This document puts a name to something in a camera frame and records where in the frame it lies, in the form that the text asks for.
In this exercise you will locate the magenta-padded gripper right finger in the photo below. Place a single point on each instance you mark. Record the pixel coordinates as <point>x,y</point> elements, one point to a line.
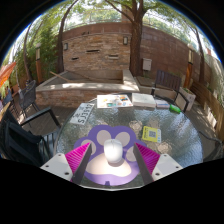
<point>165,165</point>

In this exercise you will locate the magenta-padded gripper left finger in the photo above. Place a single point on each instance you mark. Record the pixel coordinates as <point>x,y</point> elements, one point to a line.
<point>58,165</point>

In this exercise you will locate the white computer mouse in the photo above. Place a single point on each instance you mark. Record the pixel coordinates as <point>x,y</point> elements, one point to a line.
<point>113,150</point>

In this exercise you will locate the purple paw-shaped mouse pad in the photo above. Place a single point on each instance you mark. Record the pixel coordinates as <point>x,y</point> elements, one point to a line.
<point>113,131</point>

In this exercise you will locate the yellow card with code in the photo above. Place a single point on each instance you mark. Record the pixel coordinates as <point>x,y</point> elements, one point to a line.
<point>151,134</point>

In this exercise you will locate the black metal armchair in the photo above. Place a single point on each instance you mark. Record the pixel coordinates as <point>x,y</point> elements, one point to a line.
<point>213,138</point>

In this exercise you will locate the white licence plate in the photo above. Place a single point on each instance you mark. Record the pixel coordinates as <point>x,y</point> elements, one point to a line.
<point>82,114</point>

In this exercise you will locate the green packet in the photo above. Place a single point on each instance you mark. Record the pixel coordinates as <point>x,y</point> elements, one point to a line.
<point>175,109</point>

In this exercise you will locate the small white blue box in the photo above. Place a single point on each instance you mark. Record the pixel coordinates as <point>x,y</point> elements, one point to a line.
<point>162,104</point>

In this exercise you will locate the large white flat box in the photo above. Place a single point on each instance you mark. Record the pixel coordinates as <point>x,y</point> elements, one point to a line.
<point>143,100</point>

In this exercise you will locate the white planter box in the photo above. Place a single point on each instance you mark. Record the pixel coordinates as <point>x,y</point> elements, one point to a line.
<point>189,96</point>

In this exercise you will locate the black mesh chair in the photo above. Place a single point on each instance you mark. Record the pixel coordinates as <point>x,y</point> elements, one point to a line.
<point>28,96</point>

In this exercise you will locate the wooden slat fence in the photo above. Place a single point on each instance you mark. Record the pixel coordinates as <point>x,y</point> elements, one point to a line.
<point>208,103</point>

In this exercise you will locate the stone raised bed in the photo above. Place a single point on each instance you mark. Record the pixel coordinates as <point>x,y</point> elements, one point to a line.
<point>83,88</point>

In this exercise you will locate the colourful printed brochure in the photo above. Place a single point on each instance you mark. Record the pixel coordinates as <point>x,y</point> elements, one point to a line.
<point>114,101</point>

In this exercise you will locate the dark wooden slatted chair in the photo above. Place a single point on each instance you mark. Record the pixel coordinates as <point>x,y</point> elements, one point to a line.
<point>168,80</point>

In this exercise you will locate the orange umbrella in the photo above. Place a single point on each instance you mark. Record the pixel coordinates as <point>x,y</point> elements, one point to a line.
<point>6,73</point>

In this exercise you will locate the large tree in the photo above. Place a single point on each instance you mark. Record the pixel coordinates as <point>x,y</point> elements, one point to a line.
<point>136,43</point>

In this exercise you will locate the wooden post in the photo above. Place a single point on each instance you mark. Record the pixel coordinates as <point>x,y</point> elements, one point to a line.
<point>188,71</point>

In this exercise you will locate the grey electrical wall box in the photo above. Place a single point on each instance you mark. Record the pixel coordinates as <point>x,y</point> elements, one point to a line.
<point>147,64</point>

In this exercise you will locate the wall lamp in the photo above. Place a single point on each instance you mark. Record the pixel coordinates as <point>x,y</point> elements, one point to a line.
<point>125,40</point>
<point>65,46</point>

